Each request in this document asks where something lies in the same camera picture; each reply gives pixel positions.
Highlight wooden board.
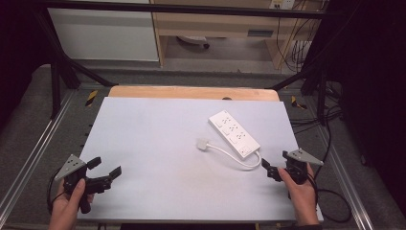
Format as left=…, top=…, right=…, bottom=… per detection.
left=107, top=84, right=282, bottom=103

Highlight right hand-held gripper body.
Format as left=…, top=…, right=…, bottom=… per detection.
left=282, top=148, right=325, bottom=186

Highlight person's left hand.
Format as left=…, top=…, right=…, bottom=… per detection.
left=47, top=178, right=96, bottom=230

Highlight white wall socket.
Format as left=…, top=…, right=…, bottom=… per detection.
left=268, top=0, right=296, bottom=11

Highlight office chair base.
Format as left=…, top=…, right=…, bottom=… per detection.
left=176, top=34, right=212, bottom=50

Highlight black floor cables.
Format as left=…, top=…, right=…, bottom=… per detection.
left=288, top=80, right=344, bottom=135

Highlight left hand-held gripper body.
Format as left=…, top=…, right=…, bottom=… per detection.
left=54, top=153, right=113, bottom=215

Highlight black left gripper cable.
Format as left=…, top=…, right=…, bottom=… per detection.
left=46, top=168, right=66, bottom=215

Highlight wooden desk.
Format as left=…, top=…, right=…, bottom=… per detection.
left=149, top=0, right=324, bottom=70

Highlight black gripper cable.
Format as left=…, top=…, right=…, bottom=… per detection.
left=310, top=163, right=353, bottom=224
left=46, top=168, right=66, bottom=215

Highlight person's right hand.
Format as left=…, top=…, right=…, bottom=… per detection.
left=277, top=163, right=321, bottom=227

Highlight white plug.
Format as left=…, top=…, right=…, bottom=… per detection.
left=195, top=138, right=210, bottom=151

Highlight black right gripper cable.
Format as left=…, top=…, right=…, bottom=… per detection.
left=310, top=163, right=353, bottom=224

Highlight bundle of hanging black cables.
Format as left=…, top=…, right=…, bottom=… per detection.
left=275, top=0, right=324, bottom=74

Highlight black metal frame stand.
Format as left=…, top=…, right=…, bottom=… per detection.
left=269, top=6, right=339, bottom=127
left=32, top=6, right=119, bottom=120

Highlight aluminium rail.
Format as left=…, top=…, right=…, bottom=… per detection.
left=0, top=90, right=78, bottom=219
left=314, top=127, right=375, bottom=230

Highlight white power strip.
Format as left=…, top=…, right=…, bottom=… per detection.
left=208, top=109, right=261, bottom=160

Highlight white power strip cable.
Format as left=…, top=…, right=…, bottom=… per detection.
left=205, top=143, right=263, bottom=171

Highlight black metal crossbar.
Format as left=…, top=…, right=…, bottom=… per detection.
left=33, top=1, right=329, bottom=20

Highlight white cabinet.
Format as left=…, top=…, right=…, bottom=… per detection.
left=47, top=0, right=160, bottom=62

